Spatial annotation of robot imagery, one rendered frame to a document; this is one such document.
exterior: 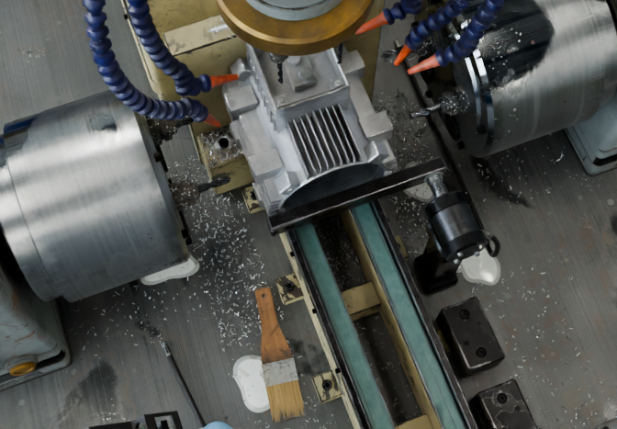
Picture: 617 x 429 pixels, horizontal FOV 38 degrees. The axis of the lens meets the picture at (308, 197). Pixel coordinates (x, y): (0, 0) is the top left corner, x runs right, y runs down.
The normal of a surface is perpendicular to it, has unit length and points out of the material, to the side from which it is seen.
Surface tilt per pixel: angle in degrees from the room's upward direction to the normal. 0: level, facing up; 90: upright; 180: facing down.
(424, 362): 0
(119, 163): 13
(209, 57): 90
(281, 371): 0
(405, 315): 0
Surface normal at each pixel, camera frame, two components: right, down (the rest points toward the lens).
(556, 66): 0.22, 0.27
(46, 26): 0.00, -0.37
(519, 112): 0.31, 0.59
